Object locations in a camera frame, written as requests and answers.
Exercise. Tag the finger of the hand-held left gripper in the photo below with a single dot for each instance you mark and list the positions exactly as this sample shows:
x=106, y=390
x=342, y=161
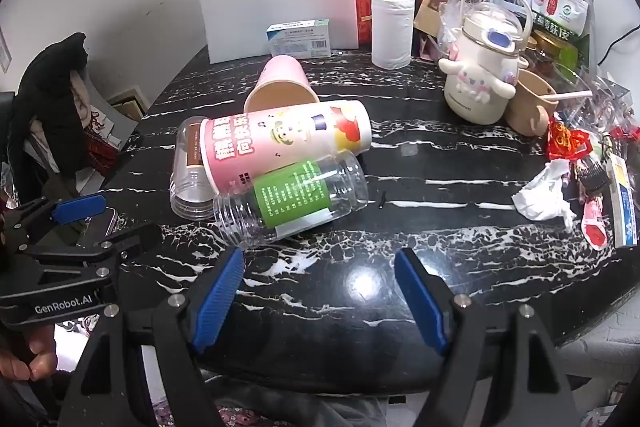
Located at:
x=132, y=241
x=77, y=209

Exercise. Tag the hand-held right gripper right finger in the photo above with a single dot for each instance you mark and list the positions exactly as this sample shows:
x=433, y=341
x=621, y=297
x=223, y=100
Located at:
x=420, y=302

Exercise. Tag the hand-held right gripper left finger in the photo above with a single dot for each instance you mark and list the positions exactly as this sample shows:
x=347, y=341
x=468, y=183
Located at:
x=220, y=299

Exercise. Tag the tall pink printed cup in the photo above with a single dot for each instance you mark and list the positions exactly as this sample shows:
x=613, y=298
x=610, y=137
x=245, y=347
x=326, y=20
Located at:
x=285, y=139

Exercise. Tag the plain pink cup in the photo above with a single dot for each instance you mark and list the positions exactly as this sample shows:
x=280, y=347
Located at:
x=280, y=84

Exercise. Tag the beige plastic cup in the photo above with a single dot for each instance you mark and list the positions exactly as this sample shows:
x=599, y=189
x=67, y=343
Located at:
x=530, y=112

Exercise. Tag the person's left hand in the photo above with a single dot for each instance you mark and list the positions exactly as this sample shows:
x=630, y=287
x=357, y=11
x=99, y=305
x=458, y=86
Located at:
x=35, y=354

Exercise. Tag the clear jar with brown label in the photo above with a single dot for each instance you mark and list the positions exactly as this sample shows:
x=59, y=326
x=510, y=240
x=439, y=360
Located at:
x=187, y=167

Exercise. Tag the black cloth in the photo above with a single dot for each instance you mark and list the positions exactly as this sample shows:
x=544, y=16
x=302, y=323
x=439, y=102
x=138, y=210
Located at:
x=52, y=102

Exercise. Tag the clear jar with green label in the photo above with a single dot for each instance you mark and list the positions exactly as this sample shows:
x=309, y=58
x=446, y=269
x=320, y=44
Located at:
x=295, y=199

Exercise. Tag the crumpled white tissue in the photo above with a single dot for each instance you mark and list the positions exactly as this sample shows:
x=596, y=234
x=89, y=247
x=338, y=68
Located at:
x=542, y=197

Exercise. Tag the red white sachet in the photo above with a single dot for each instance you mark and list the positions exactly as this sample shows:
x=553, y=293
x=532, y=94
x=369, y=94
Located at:
x=595, y=224

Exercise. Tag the black hair brush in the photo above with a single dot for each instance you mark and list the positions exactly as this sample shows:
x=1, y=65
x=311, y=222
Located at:
x=593, y=178

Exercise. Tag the red candy wrapper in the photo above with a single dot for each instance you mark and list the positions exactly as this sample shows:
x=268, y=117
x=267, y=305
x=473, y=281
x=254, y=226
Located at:
x=567, y=141

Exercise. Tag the blue white flat box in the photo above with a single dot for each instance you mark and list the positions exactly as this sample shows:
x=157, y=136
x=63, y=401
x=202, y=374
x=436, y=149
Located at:
x=624, y=202

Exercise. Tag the white cartoon dog kettle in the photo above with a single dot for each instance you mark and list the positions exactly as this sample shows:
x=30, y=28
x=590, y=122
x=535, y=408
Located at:
x=475, y=77

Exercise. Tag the white plastic spoon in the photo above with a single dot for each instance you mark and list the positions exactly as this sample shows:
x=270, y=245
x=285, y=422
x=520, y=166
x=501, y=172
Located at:
x=572, y=96

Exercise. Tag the white blue medicine box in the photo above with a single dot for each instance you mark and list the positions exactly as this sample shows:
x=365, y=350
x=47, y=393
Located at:
x=300, y=38

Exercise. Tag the clear plastic bag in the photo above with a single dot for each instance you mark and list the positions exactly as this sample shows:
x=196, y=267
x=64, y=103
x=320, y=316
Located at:
x=595, y=97

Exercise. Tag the white toilet paper roll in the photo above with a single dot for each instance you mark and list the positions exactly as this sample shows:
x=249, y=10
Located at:
x=392, y=29

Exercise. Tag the green white packet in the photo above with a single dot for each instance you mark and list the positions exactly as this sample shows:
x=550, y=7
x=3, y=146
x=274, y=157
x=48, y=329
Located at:
x=567, y=44

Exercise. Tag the brown kraft paper bag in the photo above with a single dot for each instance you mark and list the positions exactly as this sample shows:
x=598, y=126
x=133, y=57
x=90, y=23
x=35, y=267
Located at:
x=442, y=2

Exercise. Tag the red bottle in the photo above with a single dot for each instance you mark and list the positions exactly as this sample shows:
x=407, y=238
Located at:
x=363, y=2

